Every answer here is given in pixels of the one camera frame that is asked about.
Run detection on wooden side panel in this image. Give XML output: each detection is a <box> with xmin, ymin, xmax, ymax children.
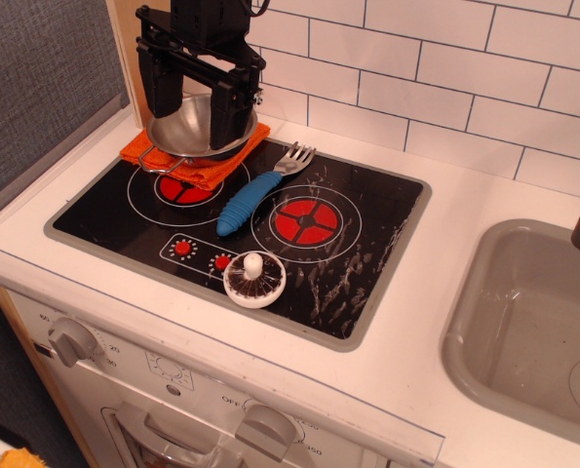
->
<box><xmin>105</xmin><ymin>0</ymin><xmax>150</xmax><ymax>129</ymax></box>

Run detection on white toy oven front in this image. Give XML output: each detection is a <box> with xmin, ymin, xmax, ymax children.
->
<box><xmin>9</xmin><ymin>292</ymin><xmax>420</xmax><ymax>467</ymax></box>

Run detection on grey right oven knob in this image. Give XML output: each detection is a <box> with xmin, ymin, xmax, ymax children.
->
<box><xmin>235</xmin><ymin>405</ymin><xmax>297</xmax><ymax>462</ymax></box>

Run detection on black toy stove top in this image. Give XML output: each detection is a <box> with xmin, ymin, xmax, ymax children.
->
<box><xmin>45</xmin><ymin>139</ymin><xmax>431</xmax><ymax>352</ymax></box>

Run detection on grey left timer knob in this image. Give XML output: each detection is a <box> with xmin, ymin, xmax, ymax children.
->
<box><xmin>48</xmin><ymin>317</ymin><xmax>97</xmax><ymax>368</ymax></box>

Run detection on white toy mushroom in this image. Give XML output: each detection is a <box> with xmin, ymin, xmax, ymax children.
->
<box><xmin>223</xmin><ymin>251</ymin><xmax>287</xmax><ymax>309</ymax></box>

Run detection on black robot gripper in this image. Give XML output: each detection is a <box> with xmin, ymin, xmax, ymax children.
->
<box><xmin>135</xmin><ymin>1</ymin><xmax>266</xmax><ymax>149</ymax></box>

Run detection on yellow object bottom left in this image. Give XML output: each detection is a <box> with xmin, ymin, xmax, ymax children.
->
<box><xmin>0</xmin><ymin>448</ymin><xmax>47</xmax><ymax>468</ymax></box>

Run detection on orange folded cloth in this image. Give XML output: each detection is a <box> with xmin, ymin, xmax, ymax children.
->
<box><xmin>120</xmin><ymin>123</ymin><xmax>271</xmax><ymax>190</ymax></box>

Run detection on small steel wok pan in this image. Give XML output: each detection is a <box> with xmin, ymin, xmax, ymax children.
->
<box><xmin>137</xmin><ymin>95</ymin><xmax>258</xmax><ymax>175</ymax></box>

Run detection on blue handled metal fork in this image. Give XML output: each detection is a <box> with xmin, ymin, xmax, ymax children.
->
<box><xmin>216</xmin><ymin>141</ymin><xmax>317</xmax><ymax>237</ymax></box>

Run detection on grey plastic sink basin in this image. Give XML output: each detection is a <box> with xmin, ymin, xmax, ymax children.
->
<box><xmin>443</xmin><ymin>219</ymin><xmax>580</xmax><ymax>445</ymax></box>

